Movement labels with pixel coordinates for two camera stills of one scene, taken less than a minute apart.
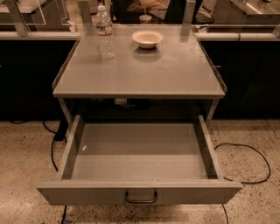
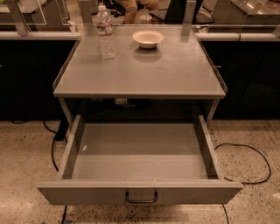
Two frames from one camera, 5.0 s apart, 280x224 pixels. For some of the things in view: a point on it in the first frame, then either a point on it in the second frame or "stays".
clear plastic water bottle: [104, 30] stays
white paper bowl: [147, 38] stays
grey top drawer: [137, 164] stays
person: [154, 7] -> [131, 6]
